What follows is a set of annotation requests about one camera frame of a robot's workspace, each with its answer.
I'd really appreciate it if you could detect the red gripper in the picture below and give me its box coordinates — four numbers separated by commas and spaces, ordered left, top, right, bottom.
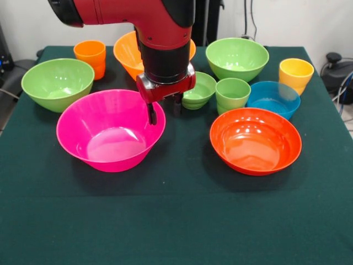
136, 62, 197, 126

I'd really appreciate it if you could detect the pink plastic bowl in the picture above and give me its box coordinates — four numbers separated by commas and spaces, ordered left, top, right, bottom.
56, 88, 167, 173

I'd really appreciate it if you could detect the black computer tower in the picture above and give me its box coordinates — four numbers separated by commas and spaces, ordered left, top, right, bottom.
0, 23, 15, 72

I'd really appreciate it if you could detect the small green plastic bowl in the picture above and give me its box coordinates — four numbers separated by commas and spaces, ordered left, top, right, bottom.
180, 71, 217, 110

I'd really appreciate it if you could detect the large orange plastic bowl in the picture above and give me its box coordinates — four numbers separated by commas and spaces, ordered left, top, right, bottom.
113, 30, 197, 82

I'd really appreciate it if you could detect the green plastic cup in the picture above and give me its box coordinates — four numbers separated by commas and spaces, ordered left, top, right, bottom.
215, 77, 252, 116

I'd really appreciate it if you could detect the large green plastic bowl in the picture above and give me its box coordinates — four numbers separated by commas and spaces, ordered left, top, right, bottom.
205, 37, 270, 83
21, 57, 95, 113

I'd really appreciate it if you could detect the orange plastic cup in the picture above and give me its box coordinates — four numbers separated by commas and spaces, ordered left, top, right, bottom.
73, 40, 107, 81

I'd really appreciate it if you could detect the red plastic bowl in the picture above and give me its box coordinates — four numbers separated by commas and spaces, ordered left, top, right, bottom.
209, 107, 303, 177

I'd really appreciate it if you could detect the dark green table cloth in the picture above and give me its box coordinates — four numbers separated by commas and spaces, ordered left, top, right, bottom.
0, 45, 353, 265

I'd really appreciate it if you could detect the blue plastic bowl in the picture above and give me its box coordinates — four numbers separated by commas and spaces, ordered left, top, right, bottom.
246, 81, 302, 121

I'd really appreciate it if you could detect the yellow plastic cup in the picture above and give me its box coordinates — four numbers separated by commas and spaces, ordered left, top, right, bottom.
279, 57, 315, 97

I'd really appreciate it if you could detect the dark grey floor case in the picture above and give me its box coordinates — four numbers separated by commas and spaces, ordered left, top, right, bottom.
0, 59, 36, 96

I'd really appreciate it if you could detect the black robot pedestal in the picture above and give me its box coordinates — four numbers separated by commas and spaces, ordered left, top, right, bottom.
133, 0, 221, 47

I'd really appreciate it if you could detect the black wall cable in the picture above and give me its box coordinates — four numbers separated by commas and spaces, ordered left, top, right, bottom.
249, 0, 259, 39

